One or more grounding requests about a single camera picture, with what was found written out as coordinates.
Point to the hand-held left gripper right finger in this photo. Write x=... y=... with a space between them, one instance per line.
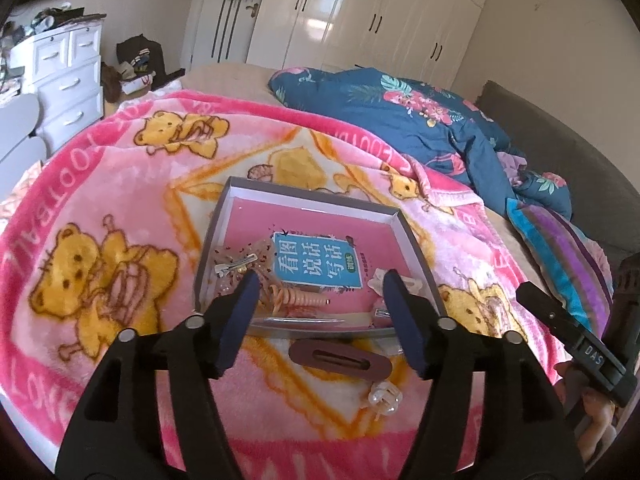
x=405 y=320

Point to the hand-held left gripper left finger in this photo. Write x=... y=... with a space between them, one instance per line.
x=240 y=320

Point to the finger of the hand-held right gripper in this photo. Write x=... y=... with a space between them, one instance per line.
x=547 y=312

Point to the white claw clip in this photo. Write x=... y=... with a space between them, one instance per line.
x=375 y=280

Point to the sheer bow hair clip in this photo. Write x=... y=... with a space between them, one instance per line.
x=235 y=265

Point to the brown oval hair clip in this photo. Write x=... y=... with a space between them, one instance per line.
x=300 y=360

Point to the grey cardboard box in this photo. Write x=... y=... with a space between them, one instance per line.
x=310 y=194

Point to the person's right hand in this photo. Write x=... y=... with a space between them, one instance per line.
x=597 y=420

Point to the striped pillow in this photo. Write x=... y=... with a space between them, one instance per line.
x=550 y=240

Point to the clear claw clip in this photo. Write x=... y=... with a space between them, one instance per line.
x=385 y=397

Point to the pink book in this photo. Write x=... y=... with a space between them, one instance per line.
x=250 y=220

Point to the grey headboard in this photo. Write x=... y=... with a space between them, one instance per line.
x=575 y=160

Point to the pink printed blanket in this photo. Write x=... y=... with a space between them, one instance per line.
x=125 y=185

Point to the blue floral quilt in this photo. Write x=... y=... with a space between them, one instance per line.
x=375 y=105

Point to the beige bed sheet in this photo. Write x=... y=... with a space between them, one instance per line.
x=225 y=80

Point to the dark bag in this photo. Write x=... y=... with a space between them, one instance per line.
x=137 y=62

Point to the white curved desk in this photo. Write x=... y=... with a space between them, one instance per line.
x=20 y=130

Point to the white drawer chest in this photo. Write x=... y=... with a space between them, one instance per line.
x=65 y=85

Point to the white door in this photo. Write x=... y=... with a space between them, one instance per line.
x=205 y=20

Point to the white wardrobe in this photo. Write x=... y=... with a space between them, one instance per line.
x=350 y=10

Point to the pile of desk clutter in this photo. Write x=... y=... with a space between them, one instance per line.
x=15 y=50

